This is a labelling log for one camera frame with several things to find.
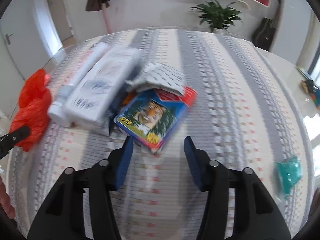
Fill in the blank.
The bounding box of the green potted plant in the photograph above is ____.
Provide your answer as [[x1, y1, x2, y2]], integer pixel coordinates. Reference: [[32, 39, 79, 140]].
[[190, 0, 242, 33]]

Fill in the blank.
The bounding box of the black guitar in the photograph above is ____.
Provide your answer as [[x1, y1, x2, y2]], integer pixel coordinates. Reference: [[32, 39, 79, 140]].
[[252, 0, 281, 51]]

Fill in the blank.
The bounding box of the striped woven table cloth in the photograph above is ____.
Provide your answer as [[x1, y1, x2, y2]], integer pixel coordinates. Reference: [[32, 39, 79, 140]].
[[6, 28, 316, 240]]

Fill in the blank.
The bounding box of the pink coat stand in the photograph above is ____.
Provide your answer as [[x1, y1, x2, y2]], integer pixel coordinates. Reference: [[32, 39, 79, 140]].
[[101, 3, 112, 34]]

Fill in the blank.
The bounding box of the white door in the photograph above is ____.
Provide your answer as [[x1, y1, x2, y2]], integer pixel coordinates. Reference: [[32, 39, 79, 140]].
[[1, 0, 53, 79]]

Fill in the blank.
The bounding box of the white cardboard box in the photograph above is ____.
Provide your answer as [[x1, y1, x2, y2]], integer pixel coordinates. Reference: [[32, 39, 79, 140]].
[[63, 46, 142, 129]]

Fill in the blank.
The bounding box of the person's left hand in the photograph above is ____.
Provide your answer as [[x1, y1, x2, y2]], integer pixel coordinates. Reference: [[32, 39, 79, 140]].
[[0, 177, 16, 219]]

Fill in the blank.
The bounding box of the brown bag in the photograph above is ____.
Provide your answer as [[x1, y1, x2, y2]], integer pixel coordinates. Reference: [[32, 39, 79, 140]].
[[85, 0, 101, 12]]

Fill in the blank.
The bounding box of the pink white tube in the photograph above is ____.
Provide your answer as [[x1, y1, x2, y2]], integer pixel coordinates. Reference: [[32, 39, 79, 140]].
[[47, 42, 110, 127]]

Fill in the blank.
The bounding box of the red plastic bag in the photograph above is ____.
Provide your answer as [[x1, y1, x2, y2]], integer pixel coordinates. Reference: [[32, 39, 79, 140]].
[[9, 69, 52, 152]]

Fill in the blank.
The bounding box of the teal wrapper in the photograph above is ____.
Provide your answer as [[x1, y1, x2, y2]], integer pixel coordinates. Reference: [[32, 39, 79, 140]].
[[276, 156, 303, 196]]

